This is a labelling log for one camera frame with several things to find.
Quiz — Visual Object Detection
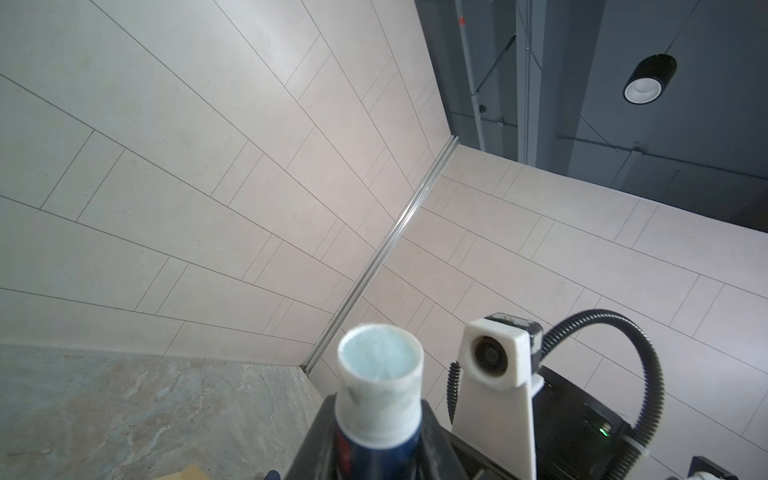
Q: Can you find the white glue stick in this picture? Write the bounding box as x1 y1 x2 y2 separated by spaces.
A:
334 324 424 479

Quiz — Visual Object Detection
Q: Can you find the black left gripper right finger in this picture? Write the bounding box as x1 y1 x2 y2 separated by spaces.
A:
416 400 468 480

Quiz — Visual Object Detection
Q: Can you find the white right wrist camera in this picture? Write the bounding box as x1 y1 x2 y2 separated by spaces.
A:
451 312 543 479

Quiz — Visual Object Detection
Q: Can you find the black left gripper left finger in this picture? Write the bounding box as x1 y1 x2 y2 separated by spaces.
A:
284 394 337 480

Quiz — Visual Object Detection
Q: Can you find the black ceiling pendant lamp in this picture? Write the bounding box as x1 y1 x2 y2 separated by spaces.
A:
623 54 678 105

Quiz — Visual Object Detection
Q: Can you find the grey ceiling pipe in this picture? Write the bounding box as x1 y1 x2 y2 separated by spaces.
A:
454 0 486 152

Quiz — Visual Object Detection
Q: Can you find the right aluminium corner post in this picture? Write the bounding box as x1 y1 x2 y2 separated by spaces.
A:
301 135 460 376

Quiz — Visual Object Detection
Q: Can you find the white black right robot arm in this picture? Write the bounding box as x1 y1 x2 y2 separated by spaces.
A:
446 309 665 479

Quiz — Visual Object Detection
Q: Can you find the tan kraft envelope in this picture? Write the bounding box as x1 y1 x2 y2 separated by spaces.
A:
153 464 210 480

